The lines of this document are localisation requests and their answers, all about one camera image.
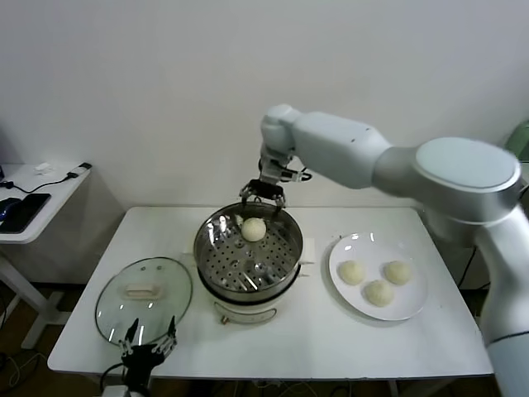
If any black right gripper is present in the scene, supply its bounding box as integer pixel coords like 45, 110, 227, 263
241, 178, 287, 219

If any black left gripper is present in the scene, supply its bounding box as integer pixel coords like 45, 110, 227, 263
117, 314, 179, 384

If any white steamed baozi bun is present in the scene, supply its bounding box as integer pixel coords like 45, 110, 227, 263
363, 280, 394, 308
241, 218, 266, 243
383, 260, 413, 286
338, 260, 367, 286

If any glass lid with white handle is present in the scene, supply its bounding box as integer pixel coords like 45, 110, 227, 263
94, 256, 194, 347

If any stainless steel steamer basket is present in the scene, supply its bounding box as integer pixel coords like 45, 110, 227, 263
181, 202, 317, 295

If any white round plate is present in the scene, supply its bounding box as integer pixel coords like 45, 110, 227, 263
328, 232, 430, 322

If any black phone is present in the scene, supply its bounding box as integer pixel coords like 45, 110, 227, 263
0, 193, 51, 235

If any white side desk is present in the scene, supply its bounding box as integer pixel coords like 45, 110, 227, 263
0, 163, 93, 352

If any blue computer mouse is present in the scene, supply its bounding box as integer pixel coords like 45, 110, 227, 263
0, 197, 21, 221

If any pale green appliance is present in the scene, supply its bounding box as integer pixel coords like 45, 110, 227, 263
504, 119, 529, 160

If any black charger cable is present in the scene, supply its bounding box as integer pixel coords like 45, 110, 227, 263
0, 163, 92, 194

